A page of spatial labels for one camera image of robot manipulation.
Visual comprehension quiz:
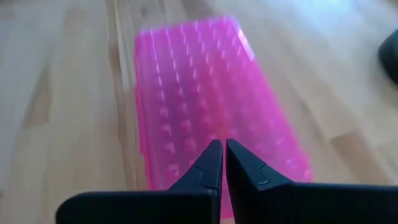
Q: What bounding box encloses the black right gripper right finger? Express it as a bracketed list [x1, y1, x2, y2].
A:
[226, 138, 398, 224]

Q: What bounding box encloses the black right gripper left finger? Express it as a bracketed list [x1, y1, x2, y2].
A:
[55, 139, 223, 224]

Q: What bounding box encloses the pink-lidded clear pencil box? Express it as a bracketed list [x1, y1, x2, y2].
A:
[133, 14, 313, 220]

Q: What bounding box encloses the white globe table lamp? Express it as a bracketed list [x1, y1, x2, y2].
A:
[377, 29, 398, 85]

